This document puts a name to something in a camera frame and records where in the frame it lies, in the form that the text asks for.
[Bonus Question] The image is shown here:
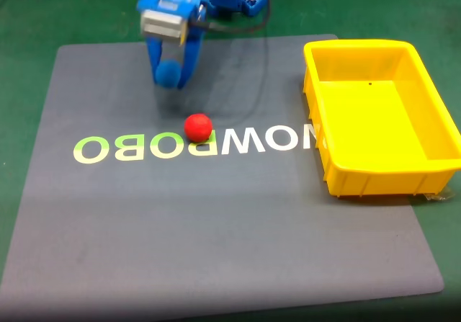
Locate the blue ball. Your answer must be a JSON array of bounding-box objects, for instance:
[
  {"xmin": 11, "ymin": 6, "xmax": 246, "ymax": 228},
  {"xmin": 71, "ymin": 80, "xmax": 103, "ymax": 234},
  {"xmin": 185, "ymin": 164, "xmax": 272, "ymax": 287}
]
[{"xmin": 155, "ymin": 59, "xmax": 182, "ymax": 89}]

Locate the red ball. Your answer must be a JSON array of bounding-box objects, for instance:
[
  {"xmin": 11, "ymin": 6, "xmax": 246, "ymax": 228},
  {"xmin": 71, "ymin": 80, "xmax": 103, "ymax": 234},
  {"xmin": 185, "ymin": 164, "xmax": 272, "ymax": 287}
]
[{"xmin": 184, "ymin": 113, "xmax": 213, "ymax": 143}]

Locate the yellow plastic bin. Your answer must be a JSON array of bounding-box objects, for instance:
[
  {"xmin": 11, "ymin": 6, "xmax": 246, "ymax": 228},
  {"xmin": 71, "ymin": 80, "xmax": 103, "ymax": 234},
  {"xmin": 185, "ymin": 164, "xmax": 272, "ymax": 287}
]
[{"xmin": 303, "ymin": 39, "xmax": 461, "ymax": 198}]

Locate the grey mat with lettering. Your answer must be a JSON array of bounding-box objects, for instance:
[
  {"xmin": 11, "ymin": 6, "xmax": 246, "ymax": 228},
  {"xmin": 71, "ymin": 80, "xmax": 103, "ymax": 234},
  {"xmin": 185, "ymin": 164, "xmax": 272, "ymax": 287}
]
[{"xmin": 0, "ymin": 34, "xmax": 444, "ymax": 322}]

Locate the clear tape piece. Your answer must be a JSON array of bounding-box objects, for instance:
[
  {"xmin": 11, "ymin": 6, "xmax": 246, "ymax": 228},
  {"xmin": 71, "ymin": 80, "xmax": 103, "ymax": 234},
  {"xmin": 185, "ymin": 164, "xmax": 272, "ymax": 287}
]
[{"xmin": 421, "ymin": 187, "xmax": 455, "ymax": 203}]

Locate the silver camera box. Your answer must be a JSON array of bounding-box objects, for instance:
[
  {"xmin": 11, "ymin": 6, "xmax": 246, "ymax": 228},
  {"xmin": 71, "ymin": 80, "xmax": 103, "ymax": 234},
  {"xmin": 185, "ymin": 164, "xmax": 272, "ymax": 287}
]
[{"xmin": 140, "ymin": 9, "xmax": 189, "ymax": 45}]

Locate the black camera cable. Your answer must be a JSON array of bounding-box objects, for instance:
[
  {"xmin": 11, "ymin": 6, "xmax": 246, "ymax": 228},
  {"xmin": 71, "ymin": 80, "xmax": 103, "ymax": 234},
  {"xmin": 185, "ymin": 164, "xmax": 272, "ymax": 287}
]
[{"xmin": 187, "ymin": 0, "xmax": 272, "ymax": 35}]

